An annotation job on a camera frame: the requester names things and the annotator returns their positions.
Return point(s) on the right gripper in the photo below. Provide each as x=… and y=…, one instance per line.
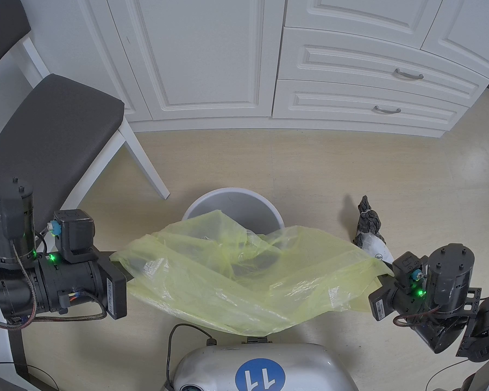
x=399, y=302

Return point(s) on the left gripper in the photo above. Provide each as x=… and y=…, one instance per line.
x=81, y=287

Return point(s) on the yellow-green plastic bag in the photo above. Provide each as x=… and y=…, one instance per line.
x=269, y=283

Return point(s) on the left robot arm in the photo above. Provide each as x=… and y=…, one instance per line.
x=8, y=218

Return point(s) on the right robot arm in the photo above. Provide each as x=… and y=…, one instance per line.
x=448, y=275

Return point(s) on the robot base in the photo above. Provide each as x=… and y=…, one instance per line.
x=301, y=365

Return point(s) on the white trash bin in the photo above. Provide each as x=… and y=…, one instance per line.
x=236, y=206

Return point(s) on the crumpled black white wrapper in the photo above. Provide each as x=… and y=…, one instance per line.
x=369, y=222

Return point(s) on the white chair grey cushions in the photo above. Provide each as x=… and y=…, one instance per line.
x=57, y=128

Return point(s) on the white wardrobe with drawers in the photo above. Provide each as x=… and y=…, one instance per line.
x=212, y=47

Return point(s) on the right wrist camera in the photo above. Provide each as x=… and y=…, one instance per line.
x=407, y=269

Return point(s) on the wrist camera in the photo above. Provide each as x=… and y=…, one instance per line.
x=79, y=230
x=407, y=269

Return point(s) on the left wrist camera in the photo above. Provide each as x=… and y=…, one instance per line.
x=79, y=230

